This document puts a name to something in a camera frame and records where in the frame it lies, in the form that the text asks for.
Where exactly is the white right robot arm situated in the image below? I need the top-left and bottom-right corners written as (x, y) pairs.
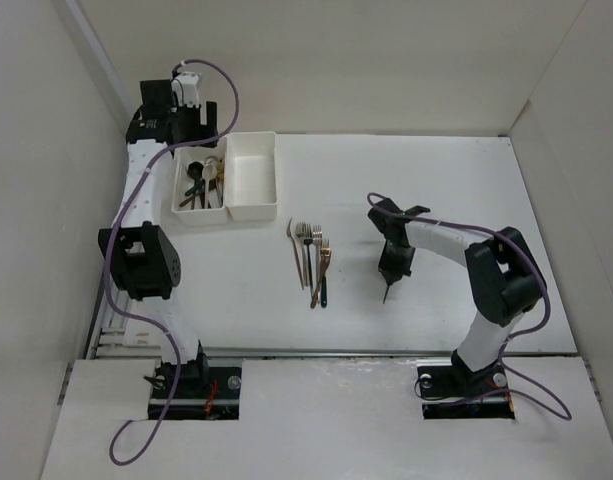
top-left (368, 196), bottom-right (547, 400)

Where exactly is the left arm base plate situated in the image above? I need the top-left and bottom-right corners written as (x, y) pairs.
top-left (144, 363), bottom-right (242, 421)

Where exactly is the white bin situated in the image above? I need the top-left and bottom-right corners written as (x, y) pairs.
top-left (171, 140), bottom-right (229, 227)
top-left (224, 131), bottom-right (277, 222)

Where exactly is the copper fork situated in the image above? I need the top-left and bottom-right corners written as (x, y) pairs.
top-left (310, 247), bottom-right (332, 309)

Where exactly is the white right bin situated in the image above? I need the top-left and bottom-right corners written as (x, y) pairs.
top-left (224, 131), bottom-right (277, 222)

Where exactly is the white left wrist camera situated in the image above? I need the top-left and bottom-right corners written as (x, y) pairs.
top-left (171, 72), bottom-right (202, 108)

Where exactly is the black fork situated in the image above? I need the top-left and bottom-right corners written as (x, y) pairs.
top-left (303, 223), bottom-right (313, 287)

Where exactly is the silver round spoon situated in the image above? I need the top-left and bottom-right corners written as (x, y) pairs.
top-left (214, 167), bottom-right (224, 208)

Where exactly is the gold fork green handle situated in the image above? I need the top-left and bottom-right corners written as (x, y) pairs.
top-left (319, 238), bottom-right (332, 307)

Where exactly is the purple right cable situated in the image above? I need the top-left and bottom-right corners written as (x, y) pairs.
top-left (365, 192), bottom-right (573, 427)

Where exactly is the black spoon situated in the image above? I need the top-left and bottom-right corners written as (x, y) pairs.
top-left (185, 161), bottom-right (204, 197)

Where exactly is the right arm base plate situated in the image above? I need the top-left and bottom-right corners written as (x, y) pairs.
top-left (414, 364), bottom-right (515, 420)

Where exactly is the white left bin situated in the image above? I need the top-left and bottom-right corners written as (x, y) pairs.
top-left (171, 140), bottom-right (229, 227)

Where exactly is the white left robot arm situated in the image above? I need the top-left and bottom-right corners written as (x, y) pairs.
top-left (98, 100), bottom-right (220, 397)

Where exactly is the purple cable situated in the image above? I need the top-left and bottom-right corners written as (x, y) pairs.
top-left (105, 58), bottom-right (240, 465)
top-left (365, 192), bottom-right (573, 427)

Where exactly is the silver fork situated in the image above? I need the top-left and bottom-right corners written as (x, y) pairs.
top-left (296, 222), bottom-right (314, 294)
top-left (312, 224), bottom-right (323, 287)

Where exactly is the rose gold slim fork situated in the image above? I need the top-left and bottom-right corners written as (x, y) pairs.
top-left (286, 217), bottom-right (305, 290)

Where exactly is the small copper spoon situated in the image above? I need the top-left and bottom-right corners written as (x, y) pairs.
top-left (382, 283), bottom-right (392, 304)

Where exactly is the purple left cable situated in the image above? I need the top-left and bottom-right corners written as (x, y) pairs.
top-left (105, 58), bottom-right (240, 465)

